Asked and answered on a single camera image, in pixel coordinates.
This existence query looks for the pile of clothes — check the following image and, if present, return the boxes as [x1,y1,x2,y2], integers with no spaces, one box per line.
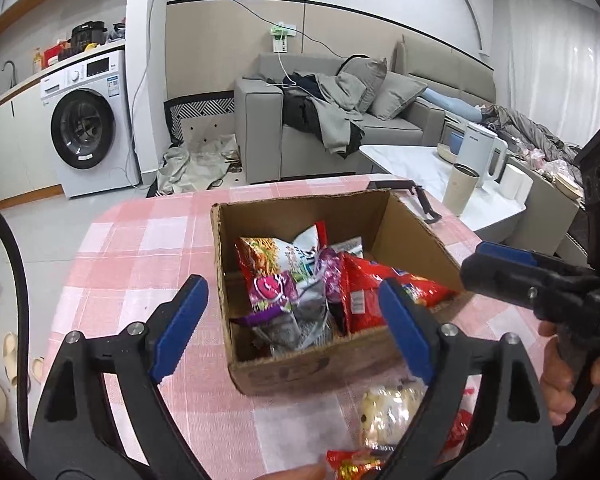
[280,71,366,158]

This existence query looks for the brown cardboard box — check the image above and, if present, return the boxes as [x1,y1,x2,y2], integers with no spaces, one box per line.
[210,188,473,397]

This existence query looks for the red snack packet blue logo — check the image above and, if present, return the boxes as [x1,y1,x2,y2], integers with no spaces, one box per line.
[339,252,462,335]

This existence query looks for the white curtain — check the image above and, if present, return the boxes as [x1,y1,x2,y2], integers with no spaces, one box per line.
[505,0,600,121]

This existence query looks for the red gold candy wrapper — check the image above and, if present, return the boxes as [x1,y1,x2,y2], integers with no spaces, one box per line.
[326,449,387,480]

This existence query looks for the white lower kitchen cabinets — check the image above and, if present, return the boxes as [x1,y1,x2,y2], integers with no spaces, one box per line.
[0,80,63,206]

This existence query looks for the grey sofa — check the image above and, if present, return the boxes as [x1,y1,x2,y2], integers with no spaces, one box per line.
[234,35,496,186]

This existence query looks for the white charging cable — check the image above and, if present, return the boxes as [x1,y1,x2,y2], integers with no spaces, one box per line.
[276,51,323,97]

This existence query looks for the white marble coffee table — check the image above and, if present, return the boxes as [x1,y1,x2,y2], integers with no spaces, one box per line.
[358,144,533,241]

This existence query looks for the dark grey pillow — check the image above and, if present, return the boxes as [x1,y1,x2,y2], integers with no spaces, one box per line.
[340,56,388,113]

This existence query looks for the pink checked tablecloth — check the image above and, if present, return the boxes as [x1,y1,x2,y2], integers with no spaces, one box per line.
[10,172,561,480]

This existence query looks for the magenta snack packet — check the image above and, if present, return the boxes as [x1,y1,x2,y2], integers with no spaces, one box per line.
[314,246,348,318]

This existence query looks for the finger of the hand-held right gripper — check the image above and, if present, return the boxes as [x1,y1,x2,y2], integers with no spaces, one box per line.
[460,255,562,312]
[475,241,597,277]

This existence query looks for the beige cloth heap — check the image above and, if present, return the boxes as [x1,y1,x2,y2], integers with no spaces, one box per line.
[155,132,241,196]

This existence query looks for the white yellow noodle snack packet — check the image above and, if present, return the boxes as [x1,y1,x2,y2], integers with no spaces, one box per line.
[236,236,301,291]

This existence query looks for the clear bag of pale snacks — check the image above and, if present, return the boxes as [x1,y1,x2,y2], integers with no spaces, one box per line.
[361,382,428,448]

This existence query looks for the person's right hand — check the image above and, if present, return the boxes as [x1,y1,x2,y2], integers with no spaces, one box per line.
[538,320,600,427]

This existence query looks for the white wall power strip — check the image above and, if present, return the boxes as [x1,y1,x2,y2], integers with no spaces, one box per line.
[269,20,297,53]

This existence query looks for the black plastic frame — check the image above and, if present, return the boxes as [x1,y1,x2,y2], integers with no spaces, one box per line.
[367,179,443,226]

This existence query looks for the white washing machine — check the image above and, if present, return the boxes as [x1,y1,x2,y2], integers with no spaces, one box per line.
[40,49,142,200]

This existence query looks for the light grey pillow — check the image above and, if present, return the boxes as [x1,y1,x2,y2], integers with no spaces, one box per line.
[370,72,428,121]

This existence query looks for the person's left hand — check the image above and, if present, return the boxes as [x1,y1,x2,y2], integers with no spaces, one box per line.
[257,464,332,480]

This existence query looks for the black pressure cooker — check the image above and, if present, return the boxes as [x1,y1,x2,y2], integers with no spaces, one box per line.
[70,21,108,51]

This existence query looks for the purple snack packet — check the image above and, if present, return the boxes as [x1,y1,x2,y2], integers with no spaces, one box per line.
[242,270,306,329]

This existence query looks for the beige bowl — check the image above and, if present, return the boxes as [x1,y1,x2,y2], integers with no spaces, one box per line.
[552,174,584,200]

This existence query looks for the white paper roll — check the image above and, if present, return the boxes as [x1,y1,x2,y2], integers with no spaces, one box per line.
[500,165,519,200]

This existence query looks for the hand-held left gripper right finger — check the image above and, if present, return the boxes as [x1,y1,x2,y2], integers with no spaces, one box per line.
[377,278,558,480]

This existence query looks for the white electric kettle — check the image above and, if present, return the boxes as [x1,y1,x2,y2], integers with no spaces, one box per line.
[459,122,508,188]

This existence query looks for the red dried fruit packet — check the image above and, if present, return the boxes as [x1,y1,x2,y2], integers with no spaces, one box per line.
[450,407,477,453]

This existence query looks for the black white patterned bag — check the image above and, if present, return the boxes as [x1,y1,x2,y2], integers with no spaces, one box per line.
[164,92,237,148]

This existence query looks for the grey quilt heap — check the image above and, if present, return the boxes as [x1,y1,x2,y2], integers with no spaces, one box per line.
[480,105,588,171]

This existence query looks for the red box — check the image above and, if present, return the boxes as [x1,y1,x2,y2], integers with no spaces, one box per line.
[42,42,73,66]

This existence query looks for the light blue pillow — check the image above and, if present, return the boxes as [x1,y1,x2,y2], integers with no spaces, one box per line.
[422,87,483,121]

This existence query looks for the silver snack packet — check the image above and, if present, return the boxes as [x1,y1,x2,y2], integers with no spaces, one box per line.
[252,280,335,357]

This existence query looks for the beige tumbler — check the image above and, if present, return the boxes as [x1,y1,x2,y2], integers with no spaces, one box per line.
[442,162,481,217]

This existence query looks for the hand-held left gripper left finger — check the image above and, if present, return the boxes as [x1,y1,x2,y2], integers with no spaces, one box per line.
[27,275,211,480]

